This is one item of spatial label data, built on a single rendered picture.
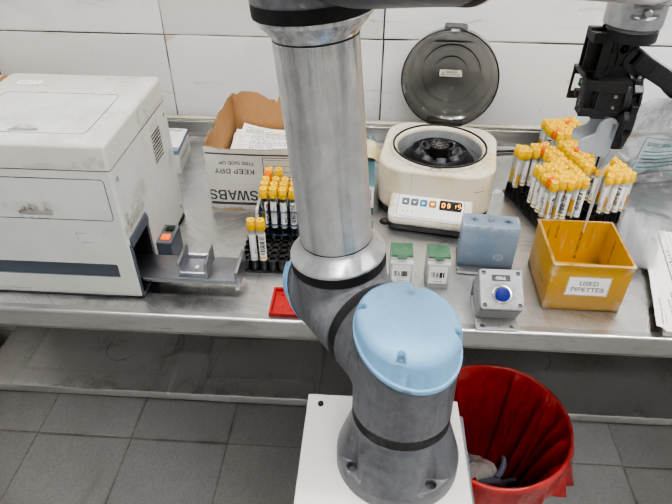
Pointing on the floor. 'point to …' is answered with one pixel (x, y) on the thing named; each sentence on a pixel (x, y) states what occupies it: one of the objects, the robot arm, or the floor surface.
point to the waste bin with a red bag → (515, 433)
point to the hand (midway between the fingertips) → (604, 160)
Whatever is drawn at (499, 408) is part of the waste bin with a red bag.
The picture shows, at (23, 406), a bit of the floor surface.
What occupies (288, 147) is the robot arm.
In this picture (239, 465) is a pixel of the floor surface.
